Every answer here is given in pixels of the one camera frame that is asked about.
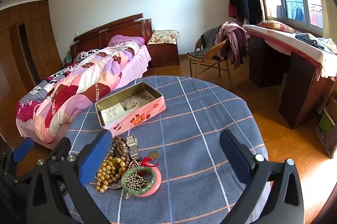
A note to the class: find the purple pillow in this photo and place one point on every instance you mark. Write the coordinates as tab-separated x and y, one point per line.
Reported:
126	40

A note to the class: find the pink patchwork quilt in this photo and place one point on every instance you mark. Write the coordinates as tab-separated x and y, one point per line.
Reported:
79	87

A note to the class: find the grey garment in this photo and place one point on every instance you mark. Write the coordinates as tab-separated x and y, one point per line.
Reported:
206	38

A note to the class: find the blue plaid tablecloth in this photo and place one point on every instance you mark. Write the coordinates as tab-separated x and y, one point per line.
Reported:
197	134

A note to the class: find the wicker chair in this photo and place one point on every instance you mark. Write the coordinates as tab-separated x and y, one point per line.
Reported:
208	55

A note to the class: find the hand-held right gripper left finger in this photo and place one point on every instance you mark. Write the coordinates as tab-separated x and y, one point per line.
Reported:
96	158

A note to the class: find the white paper receipt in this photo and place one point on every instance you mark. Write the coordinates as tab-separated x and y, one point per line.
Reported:
113	113

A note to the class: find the folded newspaper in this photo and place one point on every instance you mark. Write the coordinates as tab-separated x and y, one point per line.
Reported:
139	98

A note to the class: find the dark wooden bed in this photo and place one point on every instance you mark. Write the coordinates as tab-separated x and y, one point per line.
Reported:
105	31

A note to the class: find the white red desk cloth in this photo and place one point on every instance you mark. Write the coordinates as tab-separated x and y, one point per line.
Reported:
284	43

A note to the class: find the pink bangle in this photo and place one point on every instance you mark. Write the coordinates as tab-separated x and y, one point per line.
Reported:
158	181

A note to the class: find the pink maroon clothes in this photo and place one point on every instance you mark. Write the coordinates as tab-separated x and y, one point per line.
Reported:
234	39

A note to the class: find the silver wristwatch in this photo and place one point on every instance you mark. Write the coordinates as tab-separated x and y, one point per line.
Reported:
131	142

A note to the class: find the pile of folded clothes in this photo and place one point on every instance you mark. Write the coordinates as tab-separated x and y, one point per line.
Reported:
316	40

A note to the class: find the brown wooden wardrobe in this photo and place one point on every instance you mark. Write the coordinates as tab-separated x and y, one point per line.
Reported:
34	42

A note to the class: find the woven basket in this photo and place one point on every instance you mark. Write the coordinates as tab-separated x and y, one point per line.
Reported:
329	142

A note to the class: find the dark wooden nightstand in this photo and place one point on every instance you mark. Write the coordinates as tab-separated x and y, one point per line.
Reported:
163	55

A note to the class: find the green bin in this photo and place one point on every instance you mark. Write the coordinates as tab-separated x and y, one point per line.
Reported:
326	122

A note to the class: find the floral cushion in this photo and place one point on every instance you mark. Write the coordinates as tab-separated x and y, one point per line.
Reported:
163	36

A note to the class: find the dark wooden desk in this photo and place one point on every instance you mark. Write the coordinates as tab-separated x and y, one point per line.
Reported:
297	87

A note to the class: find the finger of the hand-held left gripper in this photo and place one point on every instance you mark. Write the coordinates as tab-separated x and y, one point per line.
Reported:
62	147
23	150

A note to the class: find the pink tin box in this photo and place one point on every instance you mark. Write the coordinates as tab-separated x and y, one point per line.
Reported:
137	121

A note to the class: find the hanging red garment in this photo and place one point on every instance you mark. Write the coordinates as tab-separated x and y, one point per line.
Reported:
232	11

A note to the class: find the gold coin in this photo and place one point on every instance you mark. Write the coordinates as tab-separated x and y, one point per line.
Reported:
153	155

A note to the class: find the teal cloth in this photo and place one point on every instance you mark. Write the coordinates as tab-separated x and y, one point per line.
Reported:
68	58

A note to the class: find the black white spotted cloth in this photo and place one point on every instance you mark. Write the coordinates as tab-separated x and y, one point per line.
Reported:
85	55

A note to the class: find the floral pillow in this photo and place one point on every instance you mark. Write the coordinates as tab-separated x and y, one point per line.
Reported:
276	26

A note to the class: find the green jade bangle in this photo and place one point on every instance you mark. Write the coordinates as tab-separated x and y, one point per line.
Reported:
125	182

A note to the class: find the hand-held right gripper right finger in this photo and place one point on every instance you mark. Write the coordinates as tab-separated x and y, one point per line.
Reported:
235	160

